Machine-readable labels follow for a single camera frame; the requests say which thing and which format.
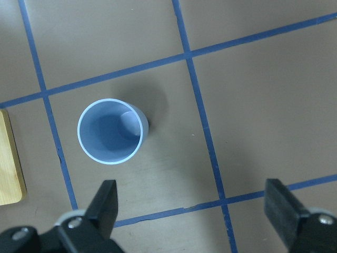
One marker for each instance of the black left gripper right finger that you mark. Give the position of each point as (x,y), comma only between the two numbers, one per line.
(300,228)

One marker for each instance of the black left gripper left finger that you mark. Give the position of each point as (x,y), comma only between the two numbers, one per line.
(76,232)

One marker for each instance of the light blue paper cup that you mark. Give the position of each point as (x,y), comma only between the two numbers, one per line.
(111,131)

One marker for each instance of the wooden mug tree stand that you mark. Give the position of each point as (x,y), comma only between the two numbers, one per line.
(13,187)

